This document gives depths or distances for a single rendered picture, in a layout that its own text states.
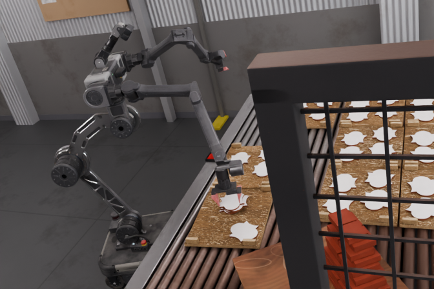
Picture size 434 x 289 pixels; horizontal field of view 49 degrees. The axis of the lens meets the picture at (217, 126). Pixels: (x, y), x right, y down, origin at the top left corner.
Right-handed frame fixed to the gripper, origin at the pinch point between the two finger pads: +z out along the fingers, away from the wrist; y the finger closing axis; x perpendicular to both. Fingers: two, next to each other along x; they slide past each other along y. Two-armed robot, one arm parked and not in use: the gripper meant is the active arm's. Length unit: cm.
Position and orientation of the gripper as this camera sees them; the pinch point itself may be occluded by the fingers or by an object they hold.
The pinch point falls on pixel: (228, 202)
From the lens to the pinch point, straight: 226.7
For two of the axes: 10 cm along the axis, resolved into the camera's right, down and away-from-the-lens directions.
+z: 2.1, 8.8, 4.3
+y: 9.8, -1.6, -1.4
